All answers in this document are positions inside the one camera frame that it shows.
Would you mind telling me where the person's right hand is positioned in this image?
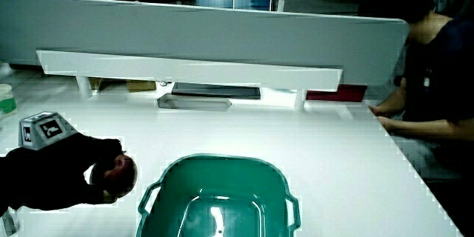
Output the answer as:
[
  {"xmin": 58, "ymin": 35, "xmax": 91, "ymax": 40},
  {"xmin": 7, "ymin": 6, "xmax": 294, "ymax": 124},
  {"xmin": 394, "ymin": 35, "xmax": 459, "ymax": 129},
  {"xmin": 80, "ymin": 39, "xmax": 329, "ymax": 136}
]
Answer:
[{"xmin": 18, "ymin": 110, "xmax": 129, "ymax": 211}]

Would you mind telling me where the red apple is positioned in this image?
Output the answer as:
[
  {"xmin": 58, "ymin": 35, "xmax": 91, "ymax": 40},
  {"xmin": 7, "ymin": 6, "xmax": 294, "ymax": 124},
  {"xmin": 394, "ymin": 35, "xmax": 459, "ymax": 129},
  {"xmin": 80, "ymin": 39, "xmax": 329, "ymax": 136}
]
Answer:
[{"xmin": 90, "ymin": 153, "xmax": 138, "ymax": 198}]

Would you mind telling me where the person's right forearm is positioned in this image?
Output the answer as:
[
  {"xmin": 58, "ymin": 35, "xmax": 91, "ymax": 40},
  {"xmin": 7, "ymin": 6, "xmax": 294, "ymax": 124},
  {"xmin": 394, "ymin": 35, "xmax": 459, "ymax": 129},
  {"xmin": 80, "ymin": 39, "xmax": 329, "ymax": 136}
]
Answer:
[{"xmin": 0, "ymin": 146, "xmax": 38, "ymax": 216}]

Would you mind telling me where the white desk shelf riser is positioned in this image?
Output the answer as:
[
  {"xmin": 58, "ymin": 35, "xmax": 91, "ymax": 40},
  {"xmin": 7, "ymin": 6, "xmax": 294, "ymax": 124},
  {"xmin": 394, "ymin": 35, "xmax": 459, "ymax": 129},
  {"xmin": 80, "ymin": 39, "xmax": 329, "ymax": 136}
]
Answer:
[{"xmin": 36, "ymin": 49, "xmax": 344, "ymax": 113}]

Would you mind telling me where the white desk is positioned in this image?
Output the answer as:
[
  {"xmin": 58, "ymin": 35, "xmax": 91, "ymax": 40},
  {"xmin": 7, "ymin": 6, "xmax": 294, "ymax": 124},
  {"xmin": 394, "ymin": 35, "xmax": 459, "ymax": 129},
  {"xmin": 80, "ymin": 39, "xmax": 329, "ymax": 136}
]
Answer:
[{"xmin": 0, "ymin": 64, "xmax": 464, "ymax": 237}]

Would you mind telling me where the clear plastic object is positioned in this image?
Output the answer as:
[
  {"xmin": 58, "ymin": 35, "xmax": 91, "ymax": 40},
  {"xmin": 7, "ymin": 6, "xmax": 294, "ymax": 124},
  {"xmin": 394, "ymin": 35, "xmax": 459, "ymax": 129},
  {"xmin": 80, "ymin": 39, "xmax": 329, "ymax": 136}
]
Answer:
[{"xmin": 0, "ymin": 207, "xmax": 20, "ymax": 237}]

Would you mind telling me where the green and white cup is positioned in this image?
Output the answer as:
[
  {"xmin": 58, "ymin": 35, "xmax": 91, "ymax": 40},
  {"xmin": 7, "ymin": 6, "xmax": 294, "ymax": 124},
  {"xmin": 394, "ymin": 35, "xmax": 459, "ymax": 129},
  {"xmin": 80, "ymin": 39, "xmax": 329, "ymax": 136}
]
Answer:
[{"xmin": 0, "ymin": 83, "xmax": 18, "ymax": 116}]

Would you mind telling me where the brown cardboard box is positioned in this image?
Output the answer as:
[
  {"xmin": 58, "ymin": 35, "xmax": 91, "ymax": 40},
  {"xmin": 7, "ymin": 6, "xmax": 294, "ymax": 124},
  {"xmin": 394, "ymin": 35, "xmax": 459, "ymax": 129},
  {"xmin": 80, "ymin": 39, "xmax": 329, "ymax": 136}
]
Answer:
[{"xmin": 125, "ymin": 79, "xmax": 158, "ymax": 93}]

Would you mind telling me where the grey flat tray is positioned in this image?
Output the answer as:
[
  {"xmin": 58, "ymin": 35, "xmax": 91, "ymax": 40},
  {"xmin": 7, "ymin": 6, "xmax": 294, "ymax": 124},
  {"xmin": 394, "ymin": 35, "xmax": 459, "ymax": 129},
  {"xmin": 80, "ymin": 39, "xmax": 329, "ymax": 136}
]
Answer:
[{"xmin": 156, "ymin": 93, "xmax": 233, "ymax": 113}]

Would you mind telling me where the green plastic basin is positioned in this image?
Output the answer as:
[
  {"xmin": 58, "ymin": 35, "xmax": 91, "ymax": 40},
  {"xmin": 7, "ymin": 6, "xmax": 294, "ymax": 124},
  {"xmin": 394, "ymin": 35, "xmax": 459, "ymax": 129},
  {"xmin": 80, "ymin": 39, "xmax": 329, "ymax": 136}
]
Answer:
[{"xmin": 136, "ymin": 153, "xmax": 301, "ymax": 237}]

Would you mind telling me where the black flat tray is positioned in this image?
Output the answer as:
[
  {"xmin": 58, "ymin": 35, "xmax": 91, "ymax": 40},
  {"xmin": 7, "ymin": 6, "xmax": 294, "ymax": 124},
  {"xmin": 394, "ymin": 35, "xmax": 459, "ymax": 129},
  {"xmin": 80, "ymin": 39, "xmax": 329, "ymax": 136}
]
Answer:
[{"xmin": 170, "ymin": 81, "xmax": 262, "ymax": 101}]

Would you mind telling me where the grey partition panel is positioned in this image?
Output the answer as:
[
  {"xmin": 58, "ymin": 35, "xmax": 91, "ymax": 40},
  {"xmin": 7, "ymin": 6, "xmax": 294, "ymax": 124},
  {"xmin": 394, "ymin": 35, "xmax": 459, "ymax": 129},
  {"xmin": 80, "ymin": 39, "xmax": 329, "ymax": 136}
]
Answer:
[{"xmin": 0, "ymin": 0, "xmax": 410, "ymax": 87}]

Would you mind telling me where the red flat box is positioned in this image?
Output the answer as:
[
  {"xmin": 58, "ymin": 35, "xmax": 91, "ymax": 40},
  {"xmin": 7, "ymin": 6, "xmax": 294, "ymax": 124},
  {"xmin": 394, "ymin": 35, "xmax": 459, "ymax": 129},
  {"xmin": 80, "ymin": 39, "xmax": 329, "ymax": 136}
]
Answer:
[{"xmin": 306, "ymin": 84, "xmax": 368, "ymax": 104}]

